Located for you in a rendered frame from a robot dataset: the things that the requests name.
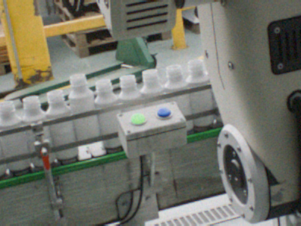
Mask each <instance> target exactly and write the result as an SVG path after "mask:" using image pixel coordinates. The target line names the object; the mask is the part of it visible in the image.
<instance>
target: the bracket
mask: <svg viewBox="0 0 301 226"><path fill-rule="evenodd" d="M215 115H216V116H217V117H218V118H219V117H221V113H220V111H219V107H217V108H215ZM30 126H31V129H32V132H33V133H36V136H35V141H36V142H35V143H34V144H35V150H36V155H37V157H38V159H39V160H42V165H43V167H44V173H45V178H46V183H47V186H48V189H49V195H50V200H51V204H52V211H53V214H54V216H55V223H56V226H63V225H66V223H67V221H68V219H67V217H66V216H64V208H66V205H65V202H64V197H63V196H60V191H62V189H61V182H60V179H59V180H55V181H54V180H53V177H52V170H51V167H50V161H49V158H50V157H49V153H51V152H52V150H51V146H50V142H49V140H48V139H46V140H45V139H44V133H43V132H41V131H44V129H43V125H42V122H41V121H34V122H32V123H30ZM56 193H57V195H56Z"/></svg>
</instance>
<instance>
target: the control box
mask: <svg viewBox="0 0 301 226"><path fill-rule="evenodd" d="M160 108H168V109H170V110H171V115H169V116H168V117H166V118H161V117H159V116H158V115H157V111H158V110H159V109H160ZM136 113H140V114H142V115H144V117H145V120H144V122H143V123H133V122H132V119H131V118H132V115H134V114H136ZM117 120H118V137H119V139H120V141H121V143H122V146H123V147H124V151H125V152H126V155H127V157H128V158H129V159H130V158H133V157H136V156H139V157H140V167H141V178H140V180H141V184H140V199H139V202H138V204H137V207H136V210H135V212H134V213H133V215H132V216H130V218H128V219H127V220H126V221H124V222H121V223H119V224H115V225H112V226H121V225H123V224H126V223H127V222H129V221H130V220H132V218H133V217H134V216H136V214H137V212H138V210H139V209H140V205H141V200H142V197H143V196H148V195H152V194H155V193H160V192H163V189H162V185H161V175H160V174H155V160H156V154H155V152H157V151H160V150H165V149H170V148H173V147H175V146H182V145H186V143H187V121H186V119H185V118H184V116H183V115H182V113H181V111H180V109H179V108H178V106H177V104H176V102H169V103H166V104H160V105H154V106H152V107H149V108H143V109H137V110H135V111H128V112H126V113H120V114H118V115H117ZM144 154H150V164H149V176H145V177H144V176H143V155H144Z"/></svg>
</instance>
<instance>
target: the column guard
mask: <svg viewBox="0 0 301 226"><path fill-rule="evenodd" d="M6 4H7V7H8V14H9V17H10V22H11V29H12V32H13V34H14V41H15V46H16V50H17V56H18V59H19V64H20V68H21V74H22V77H23V80H24V82H27V83H29V84H35V83H40V82H45V81H48V80H55V78H54V77H53V73H52V66H51V63H50V57H49V52H48V46H47V43H46V37H45V33H44V27H43V24H42V17H41V14H40V10H39V3H38V1H37V0H6ZM0 18H1V21H2V28H3V30H2V31H3V32H4V36H5V40H6V46H7V47H8V56H9V57H10V63H11V69H12V73H13V75H14V82H15V86H13V88H15V87H16V86H17V85H18V84H19V82H20V81H19V74H18V71H17V65H16V61H15V57H14V50H13V47H12V44H11V37H10V32H9V29H8V22H7V20H6V14H5V10H4V5H3V2H2V0H0Z"/></svg>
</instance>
